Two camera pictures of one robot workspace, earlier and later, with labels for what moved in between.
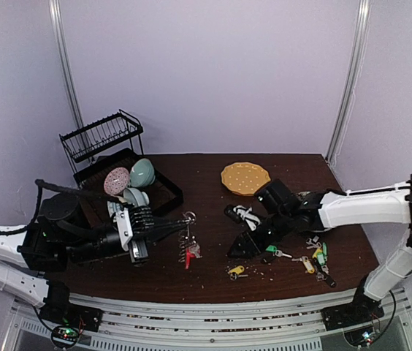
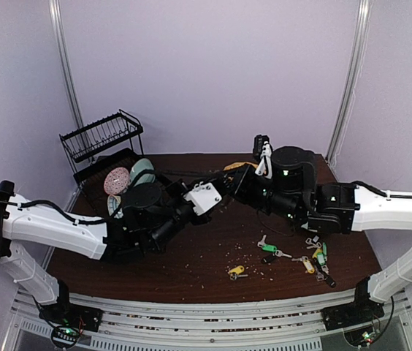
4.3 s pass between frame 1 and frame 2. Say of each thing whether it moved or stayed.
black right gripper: moved
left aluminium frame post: stayed
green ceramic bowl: stayed
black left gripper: moved
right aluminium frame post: stayed
